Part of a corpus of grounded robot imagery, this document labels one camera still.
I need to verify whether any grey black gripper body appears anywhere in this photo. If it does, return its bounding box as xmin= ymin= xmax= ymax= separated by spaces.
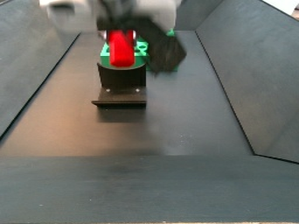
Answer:
xmin=38 ymin=0 xmax=186 ymax=73

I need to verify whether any red hexagon prism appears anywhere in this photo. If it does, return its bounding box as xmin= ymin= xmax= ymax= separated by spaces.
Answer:
xmin=106 ymin=30 xmax=136 ymax=67

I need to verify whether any green shape sorter block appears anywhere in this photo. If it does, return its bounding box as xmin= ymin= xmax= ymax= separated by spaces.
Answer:
xmin=98 ymin=28 xmax=181 ymax=73

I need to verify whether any black curved holder stand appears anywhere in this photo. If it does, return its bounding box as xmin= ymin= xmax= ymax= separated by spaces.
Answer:
xmin=92 ymin=64 xmax=146 ymax=107

